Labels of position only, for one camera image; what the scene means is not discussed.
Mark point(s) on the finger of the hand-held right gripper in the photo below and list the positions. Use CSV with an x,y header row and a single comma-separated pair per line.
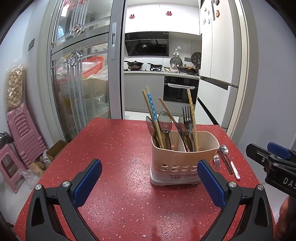
x,y
259,154
278,150

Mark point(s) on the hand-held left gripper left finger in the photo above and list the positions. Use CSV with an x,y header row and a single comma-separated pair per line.
x,y
89,183

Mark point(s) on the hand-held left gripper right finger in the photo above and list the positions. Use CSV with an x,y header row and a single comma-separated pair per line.
x,y
211,183

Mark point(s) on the beige plastic cutlery holder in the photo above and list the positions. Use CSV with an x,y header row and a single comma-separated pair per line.
x,y
175,157

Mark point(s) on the dark fork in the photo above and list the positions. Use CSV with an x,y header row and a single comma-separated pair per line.
x,y
188,125

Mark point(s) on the speckled wooden chopstick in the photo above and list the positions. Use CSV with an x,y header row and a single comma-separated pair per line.
x,y
191,109

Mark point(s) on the plain wooden chopstick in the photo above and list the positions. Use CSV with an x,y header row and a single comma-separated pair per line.
x,y
149,109
166,107

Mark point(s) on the blue patterned wooden chopstick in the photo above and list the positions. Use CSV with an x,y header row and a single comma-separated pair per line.
x,y
152,106

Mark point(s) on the steel fork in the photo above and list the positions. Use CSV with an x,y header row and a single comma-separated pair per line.
x,y
216,160

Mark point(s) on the open cardboard box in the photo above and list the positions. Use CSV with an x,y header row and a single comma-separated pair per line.
x,y
55,151

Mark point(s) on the clear bag of brown produce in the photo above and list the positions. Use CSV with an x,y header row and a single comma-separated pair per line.
x,y
38,168

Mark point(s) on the stack of pink stools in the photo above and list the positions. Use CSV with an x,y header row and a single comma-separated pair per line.
x,y
23,134

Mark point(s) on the single pink plastic stool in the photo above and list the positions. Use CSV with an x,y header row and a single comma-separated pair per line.
x,y
8,150

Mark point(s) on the black plastic bag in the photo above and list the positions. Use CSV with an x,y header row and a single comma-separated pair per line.
x,y
5,139

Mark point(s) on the black built-in oven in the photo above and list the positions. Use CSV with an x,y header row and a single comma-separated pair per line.
x,y
175,95

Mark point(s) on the sliding glass door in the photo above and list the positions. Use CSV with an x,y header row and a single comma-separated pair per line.
x,y
114,81

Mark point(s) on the dark wok with utensil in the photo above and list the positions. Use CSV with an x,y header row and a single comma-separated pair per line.
x,y
183,68

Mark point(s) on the white refrigerator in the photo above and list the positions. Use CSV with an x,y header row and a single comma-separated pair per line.
x,y
219,46

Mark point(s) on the round black steamer rack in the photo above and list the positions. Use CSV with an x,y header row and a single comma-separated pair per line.
x,y
196,58

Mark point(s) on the red plastic basket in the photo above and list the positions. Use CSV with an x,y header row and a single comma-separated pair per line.
x,y
92,67

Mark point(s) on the clear bag of nuts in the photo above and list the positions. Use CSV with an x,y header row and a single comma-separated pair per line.
x,y
14,88

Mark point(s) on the round grey steamer rack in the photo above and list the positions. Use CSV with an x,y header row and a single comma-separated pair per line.
x,y
175,62

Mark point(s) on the black wok with lid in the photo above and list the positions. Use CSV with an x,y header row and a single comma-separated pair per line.
x,y
135,63

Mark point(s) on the black frying pan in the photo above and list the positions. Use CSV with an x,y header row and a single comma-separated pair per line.
x,y
155,67

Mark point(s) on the hanging white kitchen tool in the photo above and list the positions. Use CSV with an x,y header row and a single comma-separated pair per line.
x,y
177,52

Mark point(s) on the brown fridge magnet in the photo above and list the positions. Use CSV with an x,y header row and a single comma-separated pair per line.
x,y
217,13

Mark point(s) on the black range hood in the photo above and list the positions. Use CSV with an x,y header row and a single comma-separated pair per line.
x,y
148,46

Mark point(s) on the dark wall switch plate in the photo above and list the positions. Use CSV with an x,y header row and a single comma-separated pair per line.
x,y
31,44

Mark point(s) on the red paper wall decoration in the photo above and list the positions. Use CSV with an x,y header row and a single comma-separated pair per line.
x,y
132,16
169,13

